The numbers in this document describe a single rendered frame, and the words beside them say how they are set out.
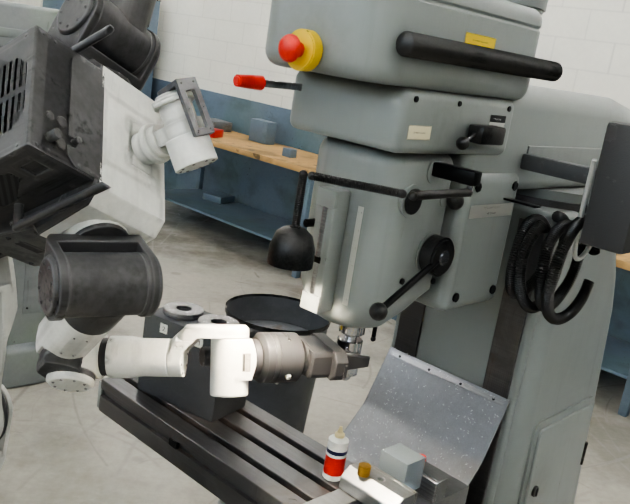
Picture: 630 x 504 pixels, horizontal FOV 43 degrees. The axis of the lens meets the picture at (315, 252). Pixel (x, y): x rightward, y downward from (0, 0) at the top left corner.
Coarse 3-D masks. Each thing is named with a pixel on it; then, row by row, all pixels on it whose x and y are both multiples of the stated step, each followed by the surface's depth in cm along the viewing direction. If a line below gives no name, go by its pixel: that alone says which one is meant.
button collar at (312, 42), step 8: (296, 32) 116; (304, 32) 115; (312, 32) 115; (304, 40) 115; (312, 40) 114; (320, 40) 115; (312, 48) 114; (320, 48) 115; (304, 56) 115; (312, 56) 115; (320, 56) 115; (296, 64) 117; (304, 64) 116; (312, 64) 115
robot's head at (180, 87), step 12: (168, 84) 115; (180, 84) 114; (192, 84) 115; (168, 96) 115; (180, 96) 114; (204, 108) 116; (192, 120) 114; (204, 120) 116; (192, 132) 114; (204, 132) 115
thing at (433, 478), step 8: (424, 472) 141; (432, 472) 141; (440, 472) 151; (424, 480) 140; (432, 480) 139; (440, 480) 139; (448, 480) 148; (456, 480) 149; (424, 488) 140; (432, 488) 139; (440, 488) 139; (448, 488) 145; (456, 488) 146; (464, 488) 146; (320, 496) 136; (328, 496) 136; (336, 496) 136; (344, 496) 137; (424, 496) 140; (432, 496) 139; (440, 496) 140; (448, 496) 143; (456, 496) 145; (464, 496) 147
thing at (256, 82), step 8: (240, 80) 122; (248, 80) 123; (256, 80) 124; (264, 80) 125; (272, 80) 127; (248, 88) 124; (256, 88) 125; (280, 88) 129; (288, 88) 130; (296, 88) 131
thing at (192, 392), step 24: (168, 312) 175; (192, 312) 176; (144, 336) 177; (168, 336) 173; (192, 360) 171; (144, 384) 179; (168, 384) 175; (192, 384) 171; (192, 408) 172; (216, 408) 170
